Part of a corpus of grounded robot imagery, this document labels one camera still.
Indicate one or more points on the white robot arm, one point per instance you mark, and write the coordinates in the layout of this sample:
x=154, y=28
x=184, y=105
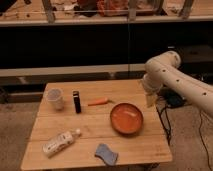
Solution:
x=163, y=70

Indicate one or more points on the black standing eraser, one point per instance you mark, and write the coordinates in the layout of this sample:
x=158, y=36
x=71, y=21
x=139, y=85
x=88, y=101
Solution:
x=76, y=99

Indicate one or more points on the orange carrot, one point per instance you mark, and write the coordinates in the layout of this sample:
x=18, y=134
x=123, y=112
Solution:
x=100, y=101

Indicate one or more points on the wooden table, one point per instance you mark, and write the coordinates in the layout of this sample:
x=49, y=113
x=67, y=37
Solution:
x=149, y=146

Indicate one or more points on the orange round plate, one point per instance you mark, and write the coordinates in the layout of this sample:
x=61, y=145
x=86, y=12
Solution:
x=126, y=118

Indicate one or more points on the blue sponge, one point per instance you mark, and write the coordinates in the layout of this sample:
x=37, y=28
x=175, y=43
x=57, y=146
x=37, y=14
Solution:
x=106, y=154

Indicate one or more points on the orange clutter on shelf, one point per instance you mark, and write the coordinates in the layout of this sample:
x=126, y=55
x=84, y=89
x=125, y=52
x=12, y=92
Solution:
x=112, y=7

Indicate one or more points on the white plastic bottle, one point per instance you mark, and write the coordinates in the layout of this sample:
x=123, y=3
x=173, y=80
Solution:
x=59, y=142

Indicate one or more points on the black box on right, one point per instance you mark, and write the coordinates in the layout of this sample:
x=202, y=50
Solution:
x=195, y=59

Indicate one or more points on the long metal shelf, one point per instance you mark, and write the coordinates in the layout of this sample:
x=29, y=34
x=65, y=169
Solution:
x=82, y=12

